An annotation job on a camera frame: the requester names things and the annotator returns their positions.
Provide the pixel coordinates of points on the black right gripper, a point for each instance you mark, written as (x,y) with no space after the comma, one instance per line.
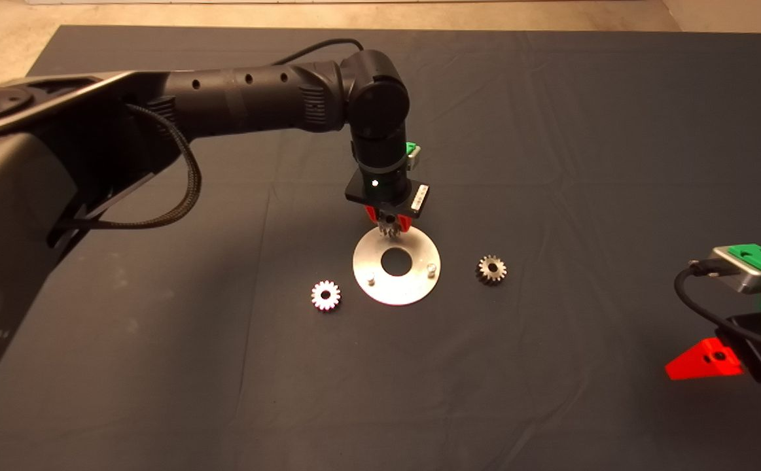
(753,348)

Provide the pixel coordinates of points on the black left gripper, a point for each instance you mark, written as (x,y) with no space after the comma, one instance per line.
(356,191)

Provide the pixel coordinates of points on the small steel spur gear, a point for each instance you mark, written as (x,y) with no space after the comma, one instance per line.
(319,303)
(391,229)
(499,275)

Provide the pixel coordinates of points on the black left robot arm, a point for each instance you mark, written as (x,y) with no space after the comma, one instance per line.
(249,98)

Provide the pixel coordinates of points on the round metal carrier plate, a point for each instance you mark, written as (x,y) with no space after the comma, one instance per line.
(414,288)

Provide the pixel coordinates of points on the dark grey table cloth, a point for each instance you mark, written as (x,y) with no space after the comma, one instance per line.
(550,131)

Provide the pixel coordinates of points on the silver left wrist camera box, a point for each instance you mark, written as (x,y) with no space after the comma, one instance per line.
(415,159)

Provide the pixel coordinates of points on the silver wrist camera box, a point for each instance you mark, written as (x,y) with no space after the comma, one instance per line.
(415,159)
(740,277)

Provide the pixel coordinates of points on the green left camera mount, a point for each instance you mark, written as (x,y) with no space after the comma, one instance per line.
(410,148)

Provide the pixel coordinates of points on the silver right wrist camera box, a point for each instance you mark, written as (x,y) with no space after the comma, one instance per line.
(740,277)

